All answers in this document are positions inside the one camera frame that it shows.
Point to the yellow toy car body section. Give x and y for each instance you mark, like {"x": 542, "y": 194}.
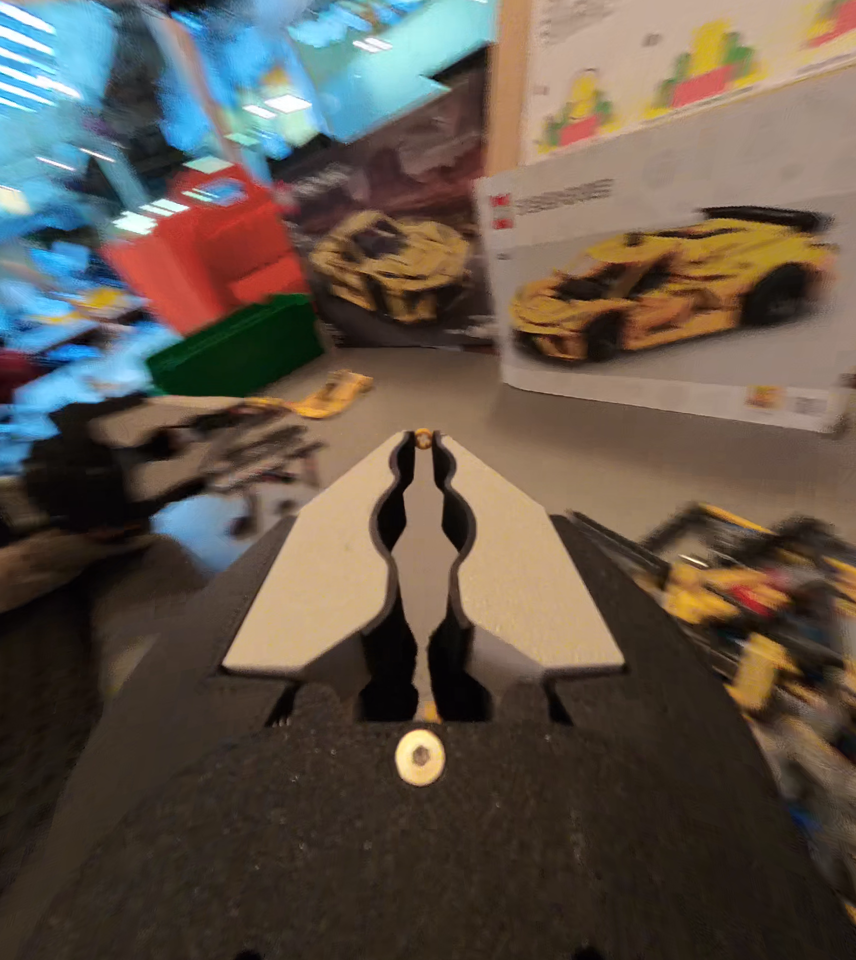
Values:
{"x": 330, "y": 394}

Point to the group of black pinned beams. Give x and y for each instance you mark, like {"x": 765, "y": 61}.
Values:
{"x": 263, "y": 454}

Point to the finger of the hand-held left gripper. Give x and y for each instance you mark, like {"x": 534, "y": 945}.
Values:
{"x": 165, "y": 474}
{"x": 173, "y": 420}

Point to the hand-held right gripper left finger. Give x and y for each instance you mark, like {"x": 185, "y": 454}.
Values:
{"x": 308, "y": 592}

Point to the person's left forearm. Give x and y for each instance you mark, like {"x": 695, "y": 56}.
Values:
{"x": 23, "y": 570}

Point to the green plastic bin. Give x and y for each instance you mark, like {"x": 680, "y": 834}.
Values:
{"x": 240, "y": 349}

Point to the toy car set box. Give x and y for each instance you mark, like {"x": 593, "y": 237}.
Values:
{"x": 398, "y": 262}

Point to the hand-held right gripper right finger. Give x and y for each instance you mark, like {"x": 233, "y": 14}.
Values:
{"x": 540, "y": 592}

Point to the pile of yellow black bricks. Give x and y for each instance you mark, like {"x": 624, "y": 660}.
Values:
{"x": 788, "y": 615}

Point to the toy car instruction booklet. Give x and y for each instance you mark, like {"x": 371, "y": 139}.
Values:
{"x": 668, "y": 315}

